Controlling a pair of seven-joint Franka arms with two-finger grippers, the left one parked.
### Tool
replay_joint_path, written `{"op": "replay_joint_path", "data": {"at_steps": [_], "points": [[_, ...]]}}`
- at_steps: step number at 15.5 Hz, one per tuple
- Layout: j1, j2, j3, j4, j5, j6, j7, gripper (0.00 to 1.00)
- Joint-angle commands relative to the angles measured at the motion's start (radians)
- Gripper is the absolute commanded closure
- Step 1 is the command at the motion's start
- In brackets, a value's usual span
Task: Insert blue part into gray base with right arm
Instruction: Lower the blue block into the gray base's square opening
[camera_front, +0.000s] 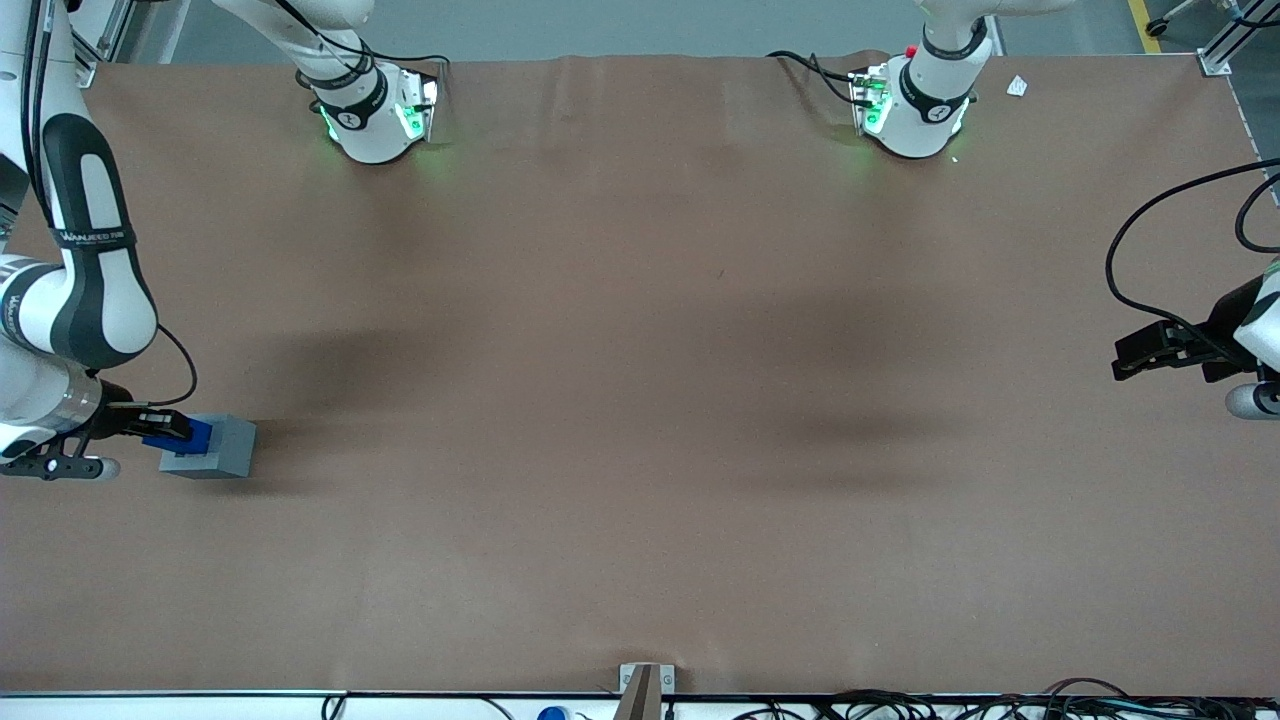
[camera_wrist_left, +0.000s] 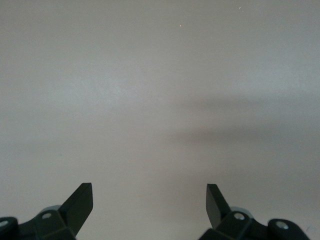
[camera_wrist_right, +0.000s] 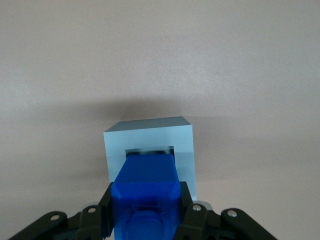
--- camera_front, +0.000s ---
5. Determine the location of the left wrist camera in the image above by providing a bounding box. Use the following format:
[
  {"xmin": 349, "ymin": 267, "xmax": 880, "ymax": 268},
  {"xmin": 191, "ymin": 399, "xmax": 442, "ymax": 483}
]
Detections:
[{"xmin": 1226, "ymin": 383, "xmax": 1280, "ymax": 421}]

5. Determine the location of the black right arm base cable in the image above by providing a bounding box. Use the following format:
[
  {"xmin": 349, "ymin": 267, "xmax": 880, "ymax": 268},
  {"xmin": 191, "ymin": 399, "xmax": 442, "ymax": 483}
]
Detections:
[{"xmin": 272, "ymin": 0, "xmax": 454, "ymax": 73}]

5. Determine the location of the paper table cover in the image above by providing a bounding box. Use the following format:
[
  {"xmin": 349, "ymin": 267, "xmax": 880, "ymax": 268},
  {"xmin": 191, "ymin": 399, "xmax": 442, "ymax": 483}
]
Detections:
[{"xmin": 0, "ymin": 50, "xmax": 1280, "ymax": 696}]

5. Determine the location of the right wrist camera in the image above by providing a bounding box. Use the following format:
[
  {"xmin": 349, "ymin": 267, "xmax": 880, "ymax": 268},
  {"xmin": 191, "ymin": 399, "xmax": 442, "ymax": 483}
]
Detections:
[{"xmin": 0, "ymin": 453, "xmax": 122, "ymax": 484}]

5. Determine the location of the black arm base cable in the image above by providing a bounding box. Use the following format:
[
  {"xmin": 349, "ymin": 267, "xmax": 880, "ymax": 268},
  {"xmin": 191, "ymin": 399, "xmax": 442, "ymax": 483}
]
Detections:
[
  {"xmin": 767, "ymin": 50, "xmax": 863, "ymax": 107},
  {"xmin": 272, "ymin": 0, "xmax": 454, "ymax": 73}
]

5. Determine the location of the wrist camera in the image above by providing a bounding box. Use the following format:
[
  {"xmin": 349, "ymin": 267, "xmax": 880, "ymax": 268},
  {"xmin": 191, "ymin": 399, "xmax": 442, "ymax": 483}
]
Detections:
[
  {"xmin": 1226, "ymin": 383, "xmax": 1280, "ymax": 421},
  {"xmin": 0, "ymin": 453, "xmax": 122, "ymax": 484}
]

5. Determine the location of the aluminium frame profile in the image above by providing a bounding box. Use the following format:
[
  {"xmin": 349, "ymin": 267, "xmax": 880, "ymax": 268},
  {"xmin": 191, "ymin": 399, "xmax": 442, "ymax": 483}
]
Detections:
[
  {"xmin": 1197, "ymin": 12, "xmax": 1280, "ymax": 77},
  {"xmin": 68, "ymin": 0, "xmax": 138, "ymax": 89}
]

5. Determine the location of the short black cable loop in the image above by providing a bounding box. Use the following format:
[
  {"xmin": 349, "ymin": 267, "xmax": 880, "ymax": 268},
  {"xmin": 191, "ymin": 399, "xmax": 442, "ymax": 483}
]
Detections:
[{"xmin": 1235, "ymin": 172, "xmax": 1280, "ymax": 254}]

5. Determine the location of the long black left gripper cable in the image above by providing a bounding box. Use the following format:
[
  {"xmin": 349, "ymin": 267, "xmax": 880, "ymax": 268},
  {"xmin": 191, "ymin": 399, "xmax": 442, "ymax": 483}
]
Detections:
[{"xmin": 1105, "ymin": 158, "xmax": 1280, "ymax": 363}]

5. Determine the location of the black left arm base cable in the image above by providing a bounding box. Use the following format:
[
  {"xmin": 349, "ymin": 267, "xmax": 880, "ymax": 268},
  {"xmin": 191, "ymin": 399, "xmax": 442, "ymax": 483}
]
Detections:
[{"xmin": 767, "ymin": 50, "xmax": 863, "ymax": 107}]

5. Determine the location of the blue plastic part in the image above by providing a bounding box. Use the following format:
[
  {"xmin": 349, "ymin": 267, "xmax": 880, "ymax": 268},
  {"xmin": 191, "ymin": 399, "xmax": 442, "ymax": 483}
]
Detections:
[{"xmin": 143, "ymin": 417, "xmax": 214, "ymax": 454}]

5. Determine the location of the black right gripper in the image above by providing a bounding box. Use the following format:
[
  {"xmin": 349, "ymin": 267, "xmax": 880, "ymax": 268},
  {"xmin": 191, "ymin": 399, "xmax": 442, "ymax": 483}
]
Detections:
[{"xmin": 85, "ymin": 385, "xmax": 193, "ymax": 443}]

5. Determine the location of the gray square base block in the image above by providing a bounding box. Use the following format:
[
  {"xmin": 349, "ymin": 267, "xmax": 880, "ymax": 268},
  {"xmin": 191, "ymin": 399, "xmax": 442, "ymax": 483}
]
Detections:
[{"xmin": 159, "ymin": 413, "xmax": 257, "ymax": 480}]

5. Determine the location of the black cable tangle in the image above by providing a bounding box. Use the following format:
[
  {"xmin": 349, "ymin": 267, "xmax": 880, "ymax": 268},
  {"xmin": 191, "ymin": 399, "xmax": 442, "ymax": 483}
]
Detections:
[{"xmin": 735, "ymin": 678, "xmax": 1280, "ymax": 720}]

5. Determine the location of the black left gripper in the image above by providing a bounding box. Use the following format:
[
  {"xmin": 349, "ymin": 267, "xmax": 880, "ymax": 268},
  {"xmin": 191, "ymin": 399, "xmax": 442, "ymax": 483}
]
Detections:
[{"xmin": 1112, "ymin": 280, "xmax": 1266, "ymax": 384}]

